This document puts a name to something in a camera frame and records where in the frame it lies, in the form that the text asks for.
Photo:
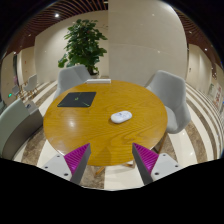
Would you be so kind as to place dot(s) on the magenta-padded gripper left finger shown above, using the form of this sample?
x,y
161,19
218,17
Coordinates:
x,y
75,160

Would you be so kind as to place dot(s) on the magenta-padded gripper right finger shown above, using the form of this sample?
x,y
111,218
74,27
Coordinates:
x,y
148,160

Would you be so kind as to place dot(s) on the white cartoon-print computer mouse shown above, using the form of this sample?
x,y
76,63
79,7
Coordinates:
x,y
121,117

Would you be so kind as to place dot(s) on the black mouse pad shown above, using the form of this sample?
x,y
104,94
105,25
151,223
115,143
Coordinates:
x,y
77,99

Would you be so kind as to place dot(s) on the grey-green sofa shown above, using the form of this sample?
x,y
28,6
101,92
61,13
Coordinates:
x,y
15,128

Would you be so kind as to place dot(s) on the grey shell chair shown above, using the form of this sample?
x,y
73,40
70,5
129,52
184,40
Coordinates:
x,y
171,96
70,77

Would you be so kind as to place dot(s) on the group of distant grey chairs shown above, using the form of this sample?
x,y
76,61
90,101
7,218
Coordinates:
x,y
30,84

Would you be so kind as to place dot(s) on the large green potted plant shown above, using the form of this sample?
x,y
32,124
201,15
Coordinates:
x,y
83,43

